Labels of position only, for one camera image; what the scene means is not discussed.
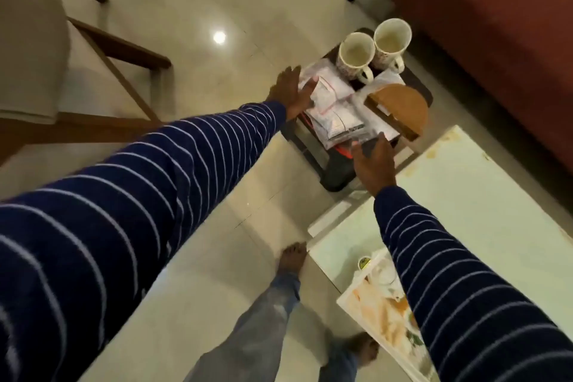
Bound person's left hand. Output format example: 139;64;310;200
267;65;319;122

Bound person's right hand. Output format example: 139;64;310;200
350;132;398;198

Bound clear zip bag red seal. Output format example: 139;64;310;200
297;58;357;106
309;93;402;152

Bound wooden napkin holder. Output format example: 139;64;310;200
363;83;429;141

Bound white floral mug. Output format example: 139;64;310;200
371;17;412;75
335;31;376;85

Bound white paper napkins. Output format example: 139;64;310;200
356;69;407;103

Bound white floral tray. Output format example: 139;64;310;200
336;247;442;382

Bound person's left forearm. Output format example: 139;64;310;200
0;101;287;382

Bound person's right forearm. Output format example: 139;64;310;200
374;186;573;382

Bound person's right leg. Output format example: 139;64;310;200
318;331;380;382

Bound person's leg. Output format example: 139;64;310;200
183;241;310;382
318;331;380;382

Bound person's left leg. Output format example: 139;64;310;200
183;241;310;382

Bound black woven stool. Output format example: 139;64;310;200
281;27;434;193

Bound red sofa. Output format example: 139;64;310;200
347;0;573;174

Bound wooden chair beige cushion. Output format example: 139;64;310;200
0;0;172;168

